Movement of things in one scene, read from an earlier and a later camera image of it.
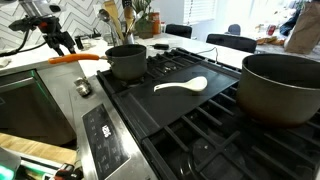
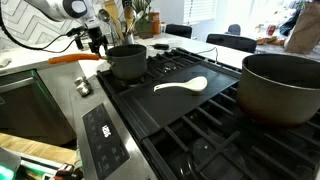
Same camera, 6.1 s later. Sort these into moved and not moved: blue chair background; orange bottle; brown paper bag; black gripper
Moved: black gripper
Not moved: orange bottle; blue chair background; brown paper bag
